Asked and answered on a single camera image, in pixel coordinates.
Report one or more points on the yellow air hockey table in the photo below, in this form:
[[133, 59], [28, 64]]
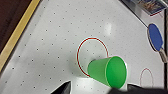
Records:
[[50, 40]]

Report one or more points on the small green object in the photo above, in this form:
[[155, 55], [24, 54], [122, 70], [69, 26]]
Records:
[[106, 71]]

